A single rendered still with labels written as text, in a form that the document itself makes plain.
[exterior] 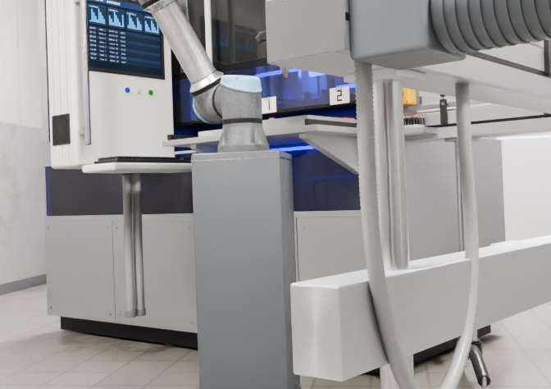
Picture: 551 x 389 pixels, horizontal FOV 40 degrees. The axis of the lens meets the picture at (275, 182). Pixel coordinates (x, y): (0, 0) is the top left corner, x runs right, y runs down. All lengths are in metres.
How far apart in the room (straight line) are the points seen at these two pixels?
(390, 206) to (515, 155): 4.26
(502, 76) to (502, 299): 0.39
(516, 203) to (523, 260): 3.85
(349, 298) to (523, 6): 0.41
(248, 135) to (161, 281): 1.42
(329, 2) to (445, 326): 0.53
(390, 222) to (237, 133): 1.08
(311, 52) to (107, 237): 2.79
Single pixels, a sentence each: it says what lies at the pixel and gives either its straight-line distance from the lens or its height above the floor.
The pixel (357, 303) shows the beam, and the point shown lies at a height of 0.52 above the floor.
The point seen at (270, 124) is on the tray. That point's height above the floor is 0.90.
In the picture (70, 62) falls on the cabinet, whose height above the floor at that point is 1.19.
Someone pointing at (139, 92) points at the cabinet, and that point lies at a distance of 3.13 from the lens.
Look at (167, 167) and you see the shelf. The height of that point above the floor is 0.79.
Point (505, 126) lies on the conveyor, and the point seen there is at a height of 0.86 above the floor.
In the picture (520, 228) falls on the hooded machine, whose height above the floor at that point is 0.38.
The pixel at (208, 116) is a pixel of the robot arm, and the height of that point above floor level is 0.91.
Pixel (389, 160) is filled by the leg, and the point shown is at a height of 0.71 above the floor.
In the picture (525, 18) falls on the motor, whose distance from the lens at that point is 0.88.
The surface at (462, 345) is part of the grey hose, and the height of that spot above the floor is 0.42.
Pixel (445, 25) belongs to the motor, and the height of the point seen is 0.86.
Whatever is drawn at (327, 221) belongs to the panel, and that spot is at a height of 0.56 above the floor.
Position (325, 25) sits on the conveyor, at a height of 0.88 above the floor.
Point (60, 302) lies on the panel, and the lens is 4.03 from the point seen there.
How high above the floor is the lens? 0.67
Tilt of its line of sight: 1 degrees up
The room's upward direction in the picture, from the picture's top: 2 degrees counter-clockwise
